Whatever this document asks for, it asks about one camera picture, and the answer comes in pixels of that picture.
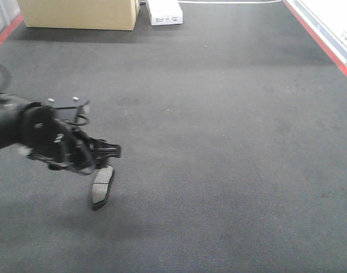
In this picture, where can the black conveyor belt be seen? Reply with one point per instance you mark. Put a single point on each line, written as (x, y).
(233, 127)

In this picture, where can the red conveyor edge strip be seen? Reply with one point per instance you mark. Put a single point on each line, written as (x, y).
(10, 29)

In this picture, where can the grey brake pad carried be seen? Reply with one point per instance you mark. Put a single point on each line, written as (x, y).
(101, 187)

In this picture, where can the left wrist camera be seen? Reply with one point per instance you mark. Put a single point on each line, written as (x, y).
(68, 108)

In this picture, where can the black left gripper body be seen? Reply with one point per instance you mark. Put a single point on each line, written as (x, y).
(62, 144)

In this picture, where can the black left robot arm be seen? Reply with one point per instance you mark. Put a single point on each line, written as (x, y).
(10, 109)

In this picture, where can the cardboard box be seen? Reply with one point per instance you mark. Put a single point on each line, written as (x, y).
(80, 14)

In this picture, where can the white small box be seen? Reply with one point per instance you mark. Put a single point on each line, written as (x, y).
(163, 13)

